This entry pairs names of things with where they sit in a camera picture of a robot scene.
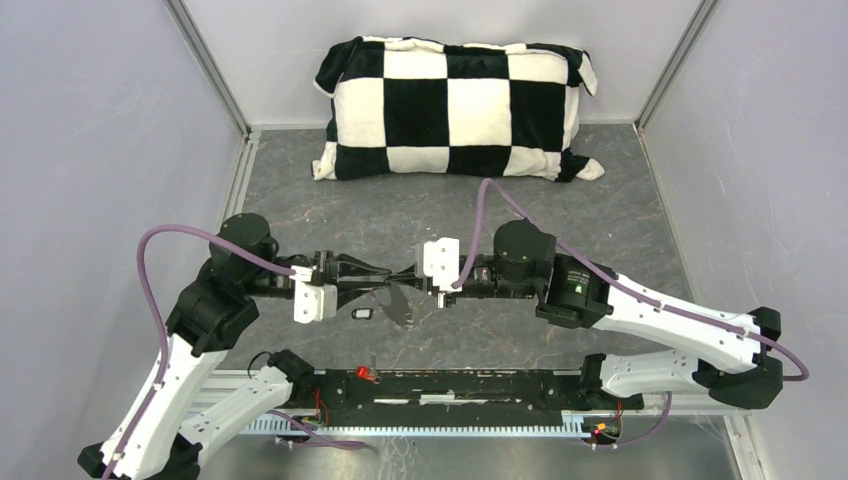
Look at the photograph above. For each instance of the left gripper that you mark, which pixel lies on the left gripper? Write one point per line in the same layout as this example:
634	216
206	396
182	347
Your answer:
334	264

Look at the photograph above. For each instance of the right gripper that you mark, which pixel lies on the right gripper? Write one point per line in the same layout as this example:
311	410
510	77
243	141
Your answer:
409	277

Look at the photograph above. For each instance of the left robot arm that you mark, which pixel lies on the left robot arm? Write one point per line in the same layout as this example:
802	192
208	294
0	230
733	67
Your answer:
157	439

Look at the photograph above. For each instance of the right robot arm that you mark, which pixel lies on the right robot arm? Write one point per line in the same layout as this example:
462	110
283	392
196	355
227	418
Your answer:
721	354

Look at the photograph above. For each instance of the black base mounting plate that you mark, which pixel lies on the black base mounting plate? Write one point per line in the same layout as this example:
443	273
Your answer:
452	398

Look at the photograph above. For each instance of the black and white checkered pillow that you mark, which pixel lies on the black and white checkered pillow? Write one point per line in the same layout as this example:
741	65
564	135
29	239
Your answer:
412	105

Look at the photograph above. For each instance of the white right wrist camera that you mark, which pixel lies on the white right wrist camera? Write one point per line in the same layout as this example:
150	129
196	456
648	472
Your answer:
439	259

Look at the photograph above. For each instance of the white slotted cable duct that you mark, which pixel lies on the white slotted cable duct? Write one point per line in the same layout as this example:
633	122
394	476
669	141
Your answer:
567	426

